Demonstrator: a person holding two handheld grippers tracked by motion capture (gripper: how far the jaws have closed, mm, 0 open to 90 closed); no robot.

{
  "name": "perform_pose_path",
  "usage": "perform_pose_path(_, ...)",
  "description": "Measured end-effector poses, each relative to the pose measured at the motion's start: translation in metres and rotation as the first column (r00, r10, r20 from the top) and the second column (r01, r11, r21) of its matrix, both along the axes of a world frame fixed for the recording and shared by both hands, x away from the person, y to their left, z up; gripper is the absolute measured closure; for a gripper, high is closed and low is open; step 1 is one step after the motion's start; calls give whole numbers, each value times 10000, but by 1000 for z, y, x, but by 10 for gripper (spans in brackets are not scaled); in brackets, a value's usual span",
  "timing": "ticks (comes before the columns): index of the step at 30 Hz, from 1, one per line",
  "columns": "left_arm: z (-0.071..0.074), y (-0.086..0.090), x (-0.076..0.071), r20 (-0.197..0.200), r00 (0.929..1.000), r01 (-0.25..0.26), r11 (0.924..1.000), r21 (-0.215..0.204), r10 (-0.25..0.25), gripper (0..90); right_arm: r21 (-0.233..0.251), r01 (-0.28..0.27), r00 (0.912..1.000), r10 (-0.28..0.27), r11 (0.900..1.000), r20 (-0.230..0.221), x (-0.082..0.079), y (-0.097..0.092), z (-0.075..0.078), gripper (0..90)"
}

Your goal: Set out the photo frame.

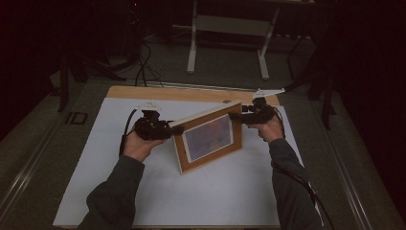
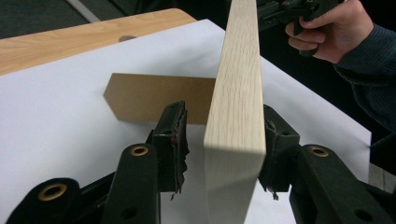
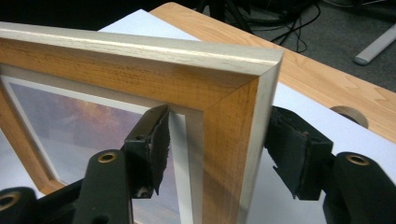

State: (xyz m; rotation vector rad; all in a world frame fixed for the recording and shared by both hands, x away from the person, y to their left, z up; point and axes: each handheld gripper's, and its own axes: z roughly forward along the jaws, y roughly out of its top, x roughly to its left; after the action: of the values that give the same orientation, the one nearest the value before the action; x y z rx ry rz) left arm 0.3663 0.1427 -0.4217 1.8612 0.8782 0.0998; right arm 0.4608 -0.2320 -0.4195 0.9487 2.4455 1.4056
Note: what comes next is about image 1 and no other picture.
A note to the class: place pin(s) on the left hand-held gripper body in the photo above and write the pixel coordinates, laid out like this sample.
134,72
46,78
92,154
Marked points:
150,127

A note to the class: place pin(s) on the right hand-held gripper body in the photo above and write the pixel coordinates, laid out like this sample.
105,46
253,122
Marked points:
261,111

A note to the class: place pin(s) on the wooden picture frame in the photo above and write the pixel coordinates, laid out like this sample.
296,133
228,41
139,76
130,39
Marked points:
207,140

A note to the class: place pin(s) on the person's right hand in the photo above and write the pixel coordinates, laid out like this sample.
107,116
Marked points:
271,131

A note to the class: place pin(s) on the person's left hand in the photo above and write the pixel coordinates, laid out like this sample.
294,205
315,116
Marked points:
140,148

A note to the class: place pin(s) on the black stand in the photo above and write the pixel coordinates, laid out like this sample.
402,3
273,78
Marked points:
327,102
63,83

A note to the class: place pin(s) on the dark floor plate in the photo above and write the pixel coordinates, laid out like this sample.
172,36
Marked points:
76,118

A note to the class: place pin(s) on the white table mat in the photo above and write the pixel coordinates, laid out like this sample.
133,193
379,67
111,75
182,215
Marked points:
207,198

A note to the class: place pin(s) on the white metal stand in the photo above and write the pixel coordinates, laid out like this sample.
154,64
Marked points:
191,48

